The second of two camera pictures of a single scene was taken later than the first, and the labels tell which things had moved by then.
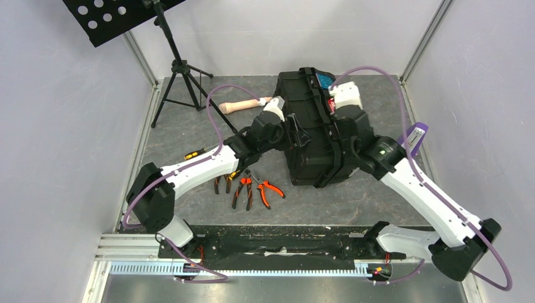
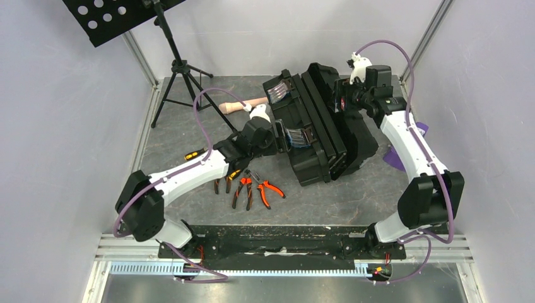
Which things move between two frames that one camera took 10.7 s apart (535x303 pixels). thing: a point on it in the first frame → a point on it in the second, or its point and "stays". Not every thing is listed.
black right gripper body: (334, 115) → (342, 96)
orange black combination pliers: (247, 182) stays
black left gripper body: (281, 139) stays
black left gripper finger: (294, 130) → (281, 136)
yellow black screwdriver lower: (233, 175) stays
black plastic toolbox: (305, 93) stays
